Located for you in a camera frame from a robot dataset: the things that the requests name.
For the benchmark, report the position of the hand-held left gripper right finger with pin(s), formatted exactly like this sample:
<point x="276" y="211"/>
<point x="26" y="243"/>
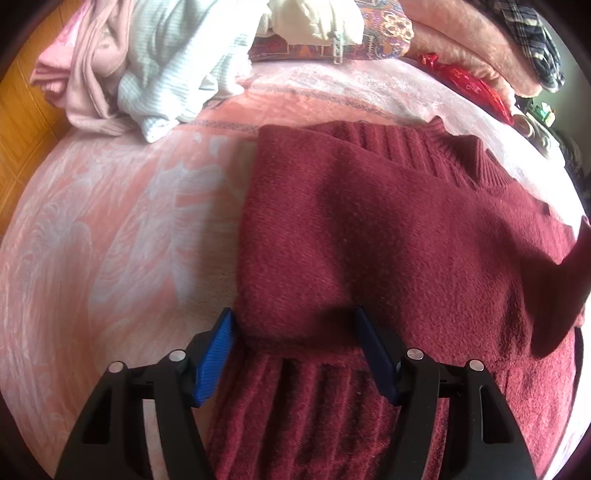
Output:
<point x="371" y="350"/>

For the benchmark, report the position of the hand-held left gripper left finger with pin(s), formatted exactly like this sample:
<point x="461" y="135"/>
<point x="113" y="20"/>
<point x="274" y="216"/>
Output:
<point x="212" y="360"/>

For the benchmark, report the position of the folded pink fleece blanket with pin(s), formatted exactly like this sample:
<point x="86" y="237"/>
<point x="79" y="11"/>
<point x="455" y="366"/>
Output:
<point x="461" y="32"/>

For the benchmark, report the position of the patterned pillow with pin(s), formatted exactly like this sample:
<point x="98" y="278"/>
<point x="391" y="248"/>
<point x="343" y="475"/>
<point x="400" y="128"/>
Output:
<point x="388" y="32"/>

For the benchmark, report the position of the cream cloth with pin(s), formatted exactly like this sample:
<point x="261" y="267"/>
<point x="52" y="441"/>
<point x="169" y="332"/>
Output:
<point x="314" y="16"/>

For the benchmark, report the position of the maroon knit sweater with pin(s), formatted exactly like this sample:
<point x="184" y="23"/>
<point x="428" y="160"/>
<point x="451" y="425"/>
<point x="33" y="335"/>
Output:
<point x="369" y="221"/>

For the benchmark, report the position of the white striped garment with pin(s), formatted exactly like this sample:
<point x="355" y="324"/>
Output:
<point x="175" y="60"/>

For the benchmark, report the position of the plaid garment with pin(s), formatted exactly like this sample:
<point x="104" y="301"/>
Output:
<point x="535" y="41"/>

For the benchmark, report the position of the red shiny cloth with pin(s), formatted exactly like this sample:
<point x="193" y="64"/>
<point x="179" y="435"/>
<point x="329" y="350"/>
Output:
<point x="466" y="81"/>

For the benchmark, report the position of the pink patterned blanket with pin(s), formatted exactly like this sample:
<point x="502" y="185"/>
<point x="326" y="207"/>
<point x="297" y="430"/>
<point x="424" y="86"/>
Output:
<point x="115" y="230"/>

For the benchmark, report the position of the pink garment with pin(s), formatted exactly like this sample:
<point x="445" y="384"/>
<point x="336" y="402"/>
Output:
<point x="87" y="60"/>

